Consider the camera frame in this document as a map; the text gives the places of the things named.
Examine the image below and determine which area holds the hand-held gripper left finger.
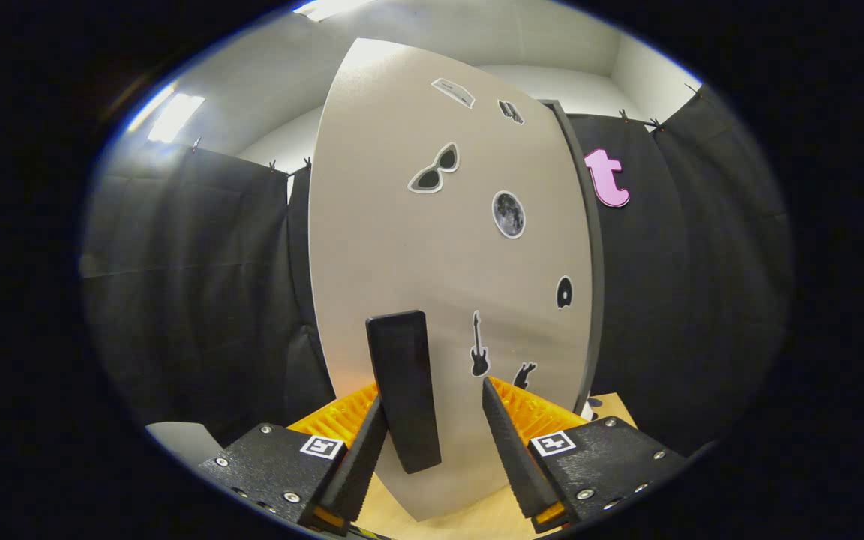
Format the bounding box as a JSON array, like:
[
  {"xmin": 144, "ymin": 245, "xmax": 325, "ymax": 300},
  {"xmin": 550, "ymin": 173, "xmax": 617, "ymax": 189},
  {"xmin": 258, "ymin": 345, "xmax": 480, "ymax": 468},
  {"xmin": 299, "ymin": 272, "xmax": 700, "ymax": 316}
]
[{"xmin": 198, "ymin": 384, "xmax": 389, "ymax": 537}]

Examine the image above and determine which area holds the ceiling light panel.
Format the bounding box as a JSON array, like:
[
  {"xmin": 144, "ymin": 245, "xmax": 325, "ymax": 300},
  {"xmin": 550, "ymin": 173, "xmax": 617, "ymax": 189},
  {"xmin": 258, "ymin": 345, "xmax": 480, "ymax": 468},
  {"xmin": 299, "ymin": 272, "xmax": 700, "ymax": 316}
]
[
  {"xmin": 293, "ymin": 0, "xmax": 377, "ymax": 21},
  {"xmin": 148, "ymin": 91, "xmax": 206, "ymax": 145}
]

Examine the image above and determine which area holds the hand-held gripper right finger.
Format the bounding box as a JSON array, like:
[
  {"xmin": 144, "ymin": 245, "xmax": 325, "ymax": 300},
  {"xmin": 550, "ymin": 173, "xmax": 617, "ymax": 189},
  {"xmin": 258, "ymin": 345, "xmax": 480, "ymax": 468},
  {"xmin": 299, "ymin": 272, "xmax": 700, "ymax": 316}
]
[{"xmin": 481, "ymin": 375, "xmax": 692, "ymax": 535}]

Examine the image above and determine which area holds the dark grey shoe cabinet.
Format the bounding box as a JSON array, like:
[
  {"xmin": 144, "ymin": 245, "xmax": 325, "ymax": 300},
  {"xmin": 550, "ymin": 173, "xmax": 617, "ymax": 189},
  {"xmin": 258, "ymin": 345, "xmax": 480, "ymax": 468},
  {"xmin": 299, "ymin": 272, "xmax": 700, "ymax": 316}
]
[{"xmin": 541, "ymin": 97, "xmax": 607, "ymax": 398}]

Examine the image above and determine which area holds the black door handle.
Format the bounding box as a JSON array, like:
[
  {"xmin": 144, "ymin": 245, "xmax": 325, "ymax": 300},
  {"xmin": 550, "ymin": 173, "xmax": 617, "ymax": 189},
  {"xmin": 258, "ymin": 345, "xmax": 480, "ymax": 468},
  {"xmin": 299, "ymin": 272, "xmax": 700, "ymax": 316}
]
[{"xmin": 366, "ymin": 310, "xmax": 443, "ymax": 475}]

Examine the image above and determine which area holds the black backdrop cloth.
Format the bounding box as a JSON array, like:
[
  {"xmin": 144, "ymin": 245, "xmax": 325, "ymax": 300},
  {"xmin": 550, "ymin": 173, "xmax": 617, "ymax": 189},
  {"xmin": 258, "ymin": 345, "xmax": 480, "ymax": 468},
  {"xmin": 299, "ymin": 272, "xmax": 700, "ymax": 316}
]
[{"xmin": 79, "ymin": 82, "xmax": 793, "ymax": 458}]

